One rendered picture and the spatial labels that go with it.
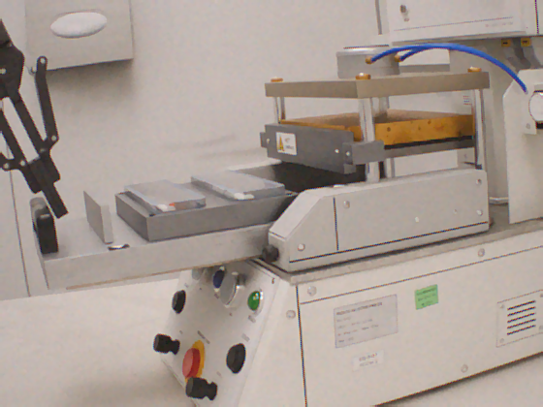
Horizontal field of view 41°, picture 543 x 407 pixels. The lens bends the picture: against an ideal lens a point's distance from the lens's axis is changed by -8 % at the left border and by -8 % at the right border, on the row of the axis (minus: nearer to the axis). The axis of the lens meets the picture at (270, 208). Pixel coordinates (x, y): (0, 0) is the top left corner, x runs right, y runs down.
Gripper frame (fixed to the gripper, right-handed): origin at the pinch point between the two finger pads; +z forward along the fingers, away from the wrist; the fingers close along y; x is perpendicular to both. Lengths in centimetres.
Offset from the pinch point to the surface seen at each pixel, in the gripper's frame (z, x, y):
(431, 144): 14.9, 11.3, -39.4
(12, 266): 35, -146, 17
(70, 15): -23, -128, -32
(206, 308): 22.6, -1.8, -10.0
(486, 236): 25.1, 18.4, -37.9
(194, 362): 26.3, 1.9, -4.9
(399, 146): 13.2, 10.9, -35.5
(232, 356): 23.0, 12.7, -7.8
